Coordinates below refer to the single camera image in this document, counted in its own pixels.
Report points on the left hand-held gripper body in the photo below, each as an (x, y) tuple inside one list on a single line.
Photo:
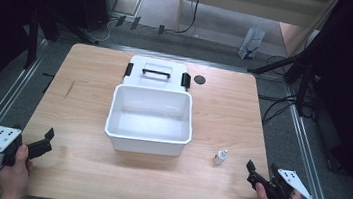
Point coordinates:
[(8, 142)]

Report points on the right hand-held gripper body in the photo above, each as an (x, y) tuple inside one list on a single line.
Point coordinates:
[(285, 185)]

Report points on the small white bottle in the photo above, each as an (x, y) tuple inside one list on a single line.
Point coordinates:
[(220, 157)]

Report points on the white plastic storage box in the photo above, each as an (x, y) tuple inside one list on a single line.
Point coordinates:
[(149, 120)]

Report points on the person's left hand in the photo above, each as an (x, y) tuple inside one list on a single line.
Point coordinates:
[(13, 178)]

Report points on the black round table grommet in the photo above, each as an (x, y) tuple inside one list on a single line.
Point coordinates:
[(200, 79)]

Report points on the black metal stand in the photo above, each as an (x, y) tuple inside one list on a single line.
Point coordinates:
[(55, 28), (302, 67)]

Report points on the white paper bag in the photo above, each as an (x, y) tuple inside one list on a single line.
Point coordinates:
[(252, 42)]

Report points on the black tape strip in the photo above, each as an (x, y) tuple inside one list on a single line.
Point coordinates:
[(120, 20), (135, 23), (161, 29)]

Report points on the light wooden furniture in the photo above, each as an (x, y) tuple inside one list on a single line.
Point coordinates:
[(259, 5)]

